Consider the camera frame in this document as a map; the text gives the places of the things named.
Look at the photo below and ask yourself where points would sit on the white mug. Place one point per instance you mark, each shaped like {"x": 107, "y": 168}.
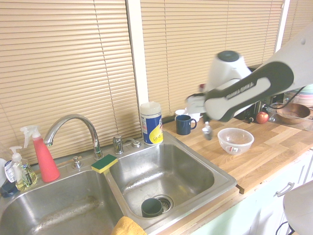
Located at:
{"x": 181, "y": 112}

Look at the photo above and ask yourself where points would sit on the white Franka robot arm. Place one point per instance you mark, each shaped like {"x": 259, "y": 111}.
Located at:
{"x": 244, "y": 90}

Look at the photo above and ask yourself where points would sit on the brown wooden bowl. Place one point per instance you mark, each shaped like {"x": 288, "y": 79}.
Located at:
{"x": 293, "y": 112}

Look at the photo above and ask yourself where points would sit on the chrome sink soap dispenser knob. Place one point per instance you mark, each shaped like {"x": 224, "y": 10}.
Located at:
{"x": 77, "y": 162}

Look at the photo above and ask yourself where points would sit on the wide beige window blinds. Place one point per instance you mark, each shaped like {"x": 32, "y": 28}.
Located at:
{"x": 61, "y": 61}

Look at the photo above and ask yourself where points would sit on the dark blue mug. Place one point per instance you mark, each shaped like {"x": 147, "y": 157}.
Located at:
{"x": 184, "y": 124}

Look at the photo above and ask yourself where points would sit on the stack of pastel bowls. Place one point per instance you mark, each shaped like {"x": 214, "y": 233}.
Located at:
{"x": 306, "y": 99}

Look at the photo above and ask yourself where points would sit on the yellow cloth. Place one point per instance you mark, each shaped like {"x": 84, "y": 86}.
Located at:
{"x": 127, "y": 226}

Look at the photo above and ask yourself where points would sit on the green bowl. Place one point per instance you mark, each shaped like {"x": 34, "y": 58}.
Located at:
{"x": 309, "y": 88}

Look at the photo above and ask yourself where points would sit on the clear drinking glass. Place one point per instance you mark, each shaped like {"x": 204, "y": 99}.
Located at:
{"x": 289, "y": 98}

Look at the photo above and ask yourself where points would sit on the chrome sink hole cap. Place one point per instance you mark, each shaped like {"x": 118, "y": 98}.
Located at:
{"x": 136, "y": 144}

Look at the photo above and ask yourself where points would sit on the clear plastic tray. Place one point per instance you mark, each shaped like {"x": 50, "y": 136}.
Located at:
{"x": 303, "y": 123}

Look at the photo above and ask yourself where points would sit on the disinfecting wipes canister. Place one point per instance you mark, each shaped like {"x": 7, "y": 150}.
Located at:
{"x": 152, "y": 124}

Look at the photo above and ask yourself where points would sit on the dark cup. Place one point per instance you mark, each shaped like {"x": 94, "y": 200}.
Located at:
{"x": 151, "y": 208}

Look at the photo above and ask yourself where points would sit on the red apple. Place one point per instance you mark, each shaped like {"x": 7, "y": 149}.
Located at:
{"x": 262, "y": 118}

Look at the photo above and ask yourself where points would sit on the stainless steel double sink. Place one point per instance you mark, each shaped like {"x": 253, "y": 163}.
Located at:
{"x": 159, "y": 171}

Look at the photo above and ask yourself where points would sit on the metal drain strainer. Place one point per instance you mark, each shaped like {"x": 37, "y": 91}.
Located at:
{"x": 167, "y": 203}

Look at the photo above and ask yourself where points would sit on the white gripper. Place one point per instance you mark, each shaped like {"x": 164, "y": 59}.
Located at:
{"x": 195, "y": 105}

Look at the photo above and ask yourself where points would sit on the pale green cabinet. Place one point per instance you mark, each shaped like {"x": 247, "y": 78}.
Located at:
{"x": 264, "y": 208}

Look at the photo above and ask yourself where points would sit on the narrow beige window blinds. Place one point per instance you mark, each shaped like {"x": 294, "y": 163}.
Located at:
{"x": 297, "y": 17}

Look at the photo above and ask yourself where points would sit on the clear hand soap pump bottle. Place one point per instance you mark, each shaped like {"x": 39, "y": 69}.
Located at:
{"x": 24, "y": 176}

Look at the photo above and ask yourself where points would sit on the chrome gooseneck faucet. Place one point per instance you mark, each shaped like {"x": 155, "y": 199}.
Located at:
{"x": 73, "y": 120}

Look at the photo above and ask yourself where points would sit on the white bottle with blue label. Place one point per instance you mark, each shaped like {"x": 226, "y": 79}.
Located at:
{"x": 6, "y": 176}

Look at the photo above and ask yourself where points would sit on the yellow green sponge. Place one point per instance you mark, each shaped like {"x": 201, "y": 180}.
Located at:
{"x": 104, "y": 163}

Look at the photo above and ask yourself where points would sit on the black silver toaster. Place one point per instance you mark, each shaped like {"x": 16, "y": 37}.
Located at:
{"x": 256, "y": 107}

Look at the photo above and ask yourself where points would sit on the metal spoon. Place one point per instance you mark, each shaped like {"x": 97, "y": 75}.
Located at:
{"x": 207, "y": 131}

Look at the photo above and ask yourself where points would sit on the red spray bottle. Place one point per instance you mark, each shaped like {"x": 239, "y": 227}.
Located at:
{"x": 46, "y": 164}

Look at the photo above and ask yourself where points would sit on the clear plastic bowl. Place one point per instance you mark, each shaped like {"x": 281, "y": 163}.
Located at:
{"x": 236, "y": 142}

